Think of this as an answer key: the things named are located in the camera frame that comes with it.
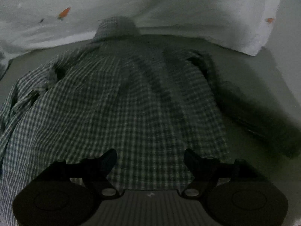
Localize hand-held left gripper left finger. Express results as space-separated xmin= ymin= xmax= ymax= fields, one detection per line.
xmin=35 ymin=149 xmax=124 ymax=198

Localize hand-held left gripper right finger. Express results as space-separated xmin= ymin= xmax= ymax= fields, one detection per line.
xmin=180 ymin=149 xmax=268 ymax=198

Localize checked shirt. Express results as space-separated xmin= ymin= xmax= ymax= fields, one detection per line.
xmin=0 ymin=16 xmax=300 ymax=226

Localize white carrot print sheet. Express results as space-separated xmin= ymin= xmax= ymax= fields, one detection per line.
xmin=0 ymin=0 xmax=284 ymax=60

